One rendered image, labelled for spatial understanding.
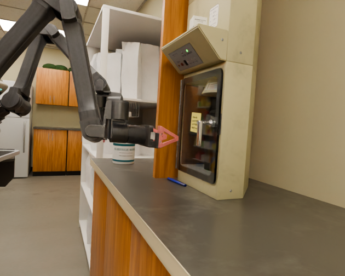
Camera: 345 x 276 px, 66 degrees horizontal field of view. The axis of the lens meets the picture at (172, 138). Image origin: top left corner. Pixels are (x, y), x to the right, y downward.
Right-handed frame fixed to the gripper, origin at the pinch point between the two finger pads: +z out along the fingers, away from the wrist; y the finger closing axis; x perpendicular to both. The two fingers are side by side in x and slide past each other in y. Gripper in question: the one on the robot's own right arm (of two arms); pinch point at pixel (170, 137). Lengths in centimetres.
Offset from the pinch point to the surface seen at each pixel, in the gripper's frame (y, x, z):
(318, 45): -6, -41, 58
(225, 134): -5.7, -2.4, 18.1
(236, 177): -5.5, 12.0, 24.5
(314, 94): -5, -22, 59
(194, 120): 11.8, -7.1, 14.8
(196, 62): 6.9, -28.5, 11.2
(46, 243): 187, 113, -35
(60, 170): 497, 95, -21
